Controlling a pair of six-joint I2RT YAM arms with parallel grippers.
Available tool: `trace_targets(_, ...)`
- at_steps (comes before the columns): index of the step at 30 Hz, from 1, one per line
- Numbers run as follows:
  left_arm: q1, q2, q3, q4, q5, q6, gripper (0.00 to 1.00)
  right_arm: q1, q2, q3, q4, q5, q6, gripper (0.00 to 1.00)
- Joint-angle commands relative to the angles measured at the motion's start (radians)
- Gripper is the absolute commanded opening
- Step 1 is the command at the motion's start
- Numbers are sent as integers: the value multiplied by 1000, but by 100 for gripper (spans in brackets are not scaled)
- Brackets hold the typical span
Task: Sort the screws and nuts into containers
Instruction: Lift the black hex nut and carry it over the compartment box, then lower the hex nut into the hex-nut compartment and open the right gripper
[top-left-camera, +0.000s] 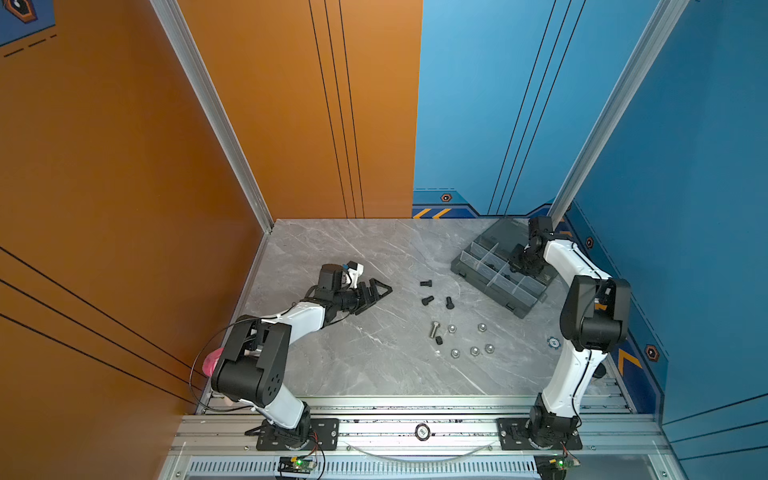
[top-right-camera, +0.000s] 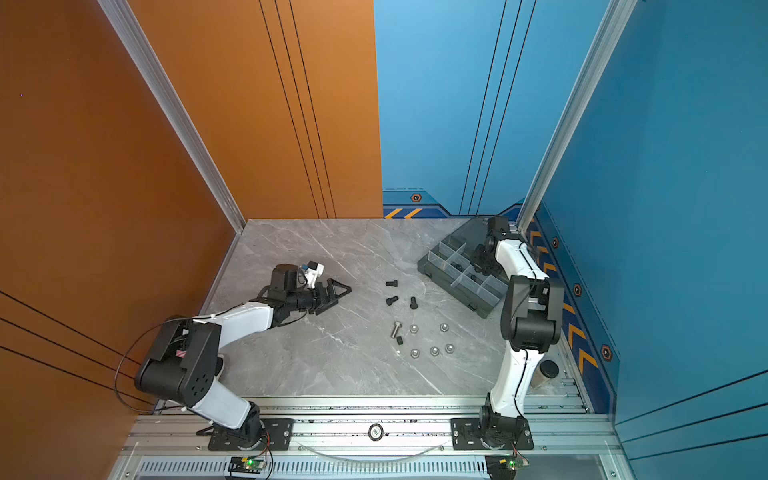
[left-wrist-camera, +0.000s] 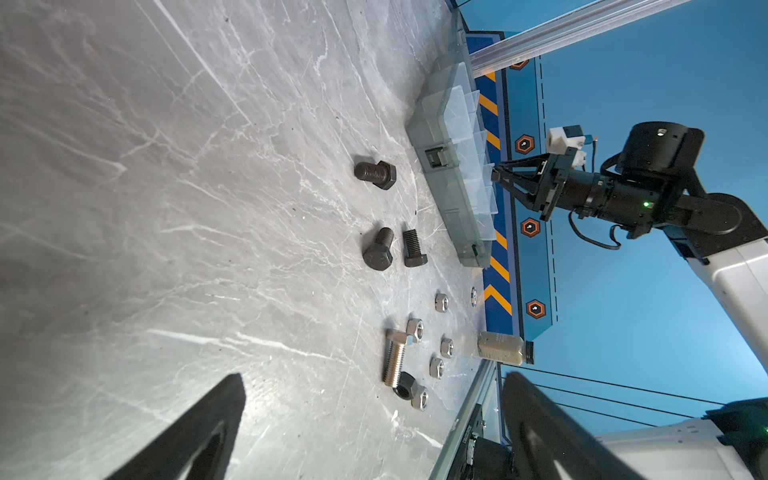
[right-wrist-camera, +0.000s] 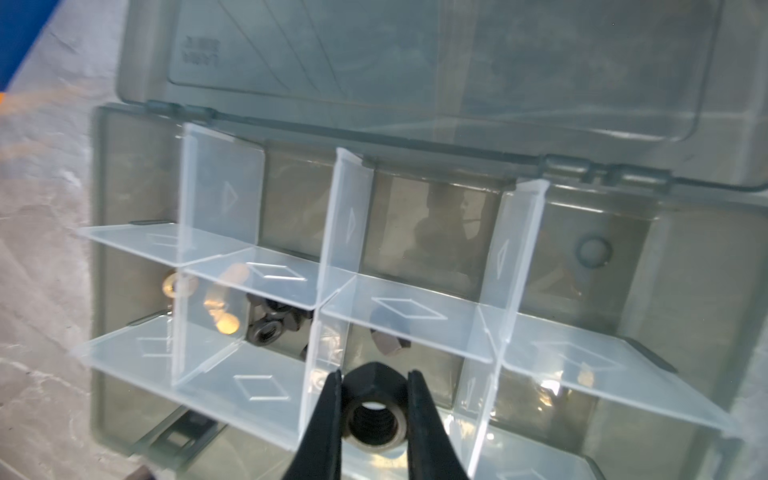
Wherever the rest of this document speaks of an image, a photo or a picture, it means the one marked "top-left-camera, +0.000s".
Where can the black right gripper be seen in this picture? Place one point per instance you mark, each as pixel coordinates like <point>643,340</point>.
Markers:
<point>515,263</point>

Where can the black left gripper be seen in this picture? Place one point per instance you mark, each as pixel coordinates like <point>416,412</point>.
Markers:
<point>376,298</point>

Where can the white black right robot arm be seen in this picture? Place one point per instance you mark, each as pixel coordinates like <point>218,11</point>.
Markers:
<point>593,321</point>

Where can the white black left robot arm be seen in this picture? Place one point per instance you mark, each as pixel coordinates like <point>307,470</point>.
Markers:
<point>250,367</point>

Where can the clear grey compartment organizer box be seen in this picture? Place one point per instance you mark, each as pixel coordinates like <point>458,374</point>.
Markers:
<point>485,263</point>

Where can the silver hex bolt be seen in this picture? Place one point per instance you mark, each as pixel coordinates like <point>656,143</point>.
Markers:
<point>433,330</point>

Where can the small jar black lid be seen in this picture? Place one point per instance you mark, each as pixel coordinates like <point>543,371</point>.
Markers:
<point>600,371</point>

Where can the pink object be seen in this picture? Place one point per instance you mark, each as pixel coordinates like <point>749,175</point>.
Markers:
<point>210,362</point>

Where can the green circuit board left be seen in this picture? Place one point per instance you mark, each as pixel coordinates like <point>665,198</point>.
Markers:
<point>296,466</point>

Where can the green circuit board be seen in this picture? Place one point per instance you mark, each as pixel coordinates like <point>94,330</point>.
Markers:
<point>296,466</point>
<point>555,468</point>

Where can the green circuit board right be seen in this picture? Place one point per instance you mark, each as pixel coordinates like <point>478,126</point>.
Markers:
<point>555,468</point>

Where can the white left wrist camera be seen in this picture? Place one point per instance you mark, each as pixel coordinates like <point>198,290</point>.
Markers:
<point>354,271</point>

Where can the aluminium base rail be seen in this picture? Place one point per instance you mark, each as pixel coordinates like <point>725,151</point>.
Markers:
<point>464,437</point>

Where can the aluminium frame post right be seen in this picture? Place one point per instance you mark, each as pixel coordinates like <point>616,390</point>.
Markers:
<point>652,40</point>

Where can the aluminium frame post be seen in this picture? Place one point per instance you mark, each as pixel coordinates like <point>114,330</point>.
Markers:
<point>652,40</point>
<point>177,31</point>

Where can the aluminium frame post left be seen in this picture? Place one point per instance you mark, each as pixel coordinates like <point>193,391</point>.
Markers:
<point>177,31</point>

